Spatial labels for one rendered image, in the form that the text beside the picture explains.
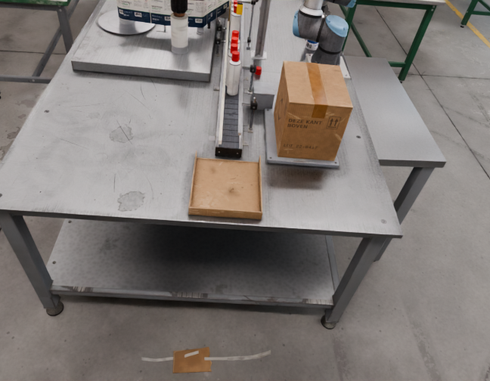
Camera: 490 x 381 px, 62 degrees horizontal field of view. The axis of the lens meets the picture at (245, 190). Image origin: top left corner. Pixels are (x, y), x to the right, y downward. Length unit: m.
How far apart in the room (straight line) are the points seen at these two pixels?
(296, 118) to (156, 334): 1.24
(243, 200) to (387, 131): 0.84
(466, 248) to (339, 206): 1.47
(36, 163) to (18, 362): 0.95
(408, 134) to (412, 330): 1.03
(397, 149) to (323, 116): 0.50
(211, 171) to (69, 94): 0.81
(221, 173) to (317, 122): 0.42
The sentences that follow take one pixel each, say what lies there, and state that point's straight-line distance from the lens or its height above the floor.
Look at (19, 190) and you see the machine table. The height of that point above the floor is 0.83.
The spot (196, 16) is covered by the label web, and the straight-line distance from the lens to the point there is 2.41.
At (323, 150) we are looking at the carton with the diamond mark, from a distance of 1.68.
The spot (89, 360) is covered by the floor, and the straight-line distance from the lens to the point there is 2.14.
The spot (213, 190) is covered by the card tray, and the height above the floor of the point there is 0.83.
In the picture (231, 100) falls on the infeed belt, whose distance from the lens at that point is 1.91.
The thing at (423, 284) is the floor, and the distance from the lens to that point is 2.60.
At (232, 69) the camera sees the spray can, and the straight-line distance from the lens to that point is 1.87.
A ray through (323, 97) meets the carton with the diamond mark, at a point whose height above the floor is 1.12.
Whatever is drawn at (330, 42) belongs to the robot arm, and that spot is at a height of 1.06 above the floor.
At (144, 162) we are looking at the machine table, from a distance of 1.65.
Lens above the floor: 1.95
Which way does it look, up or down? 46 degrees down
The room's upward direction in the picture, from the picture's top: 8 degrees clockwise
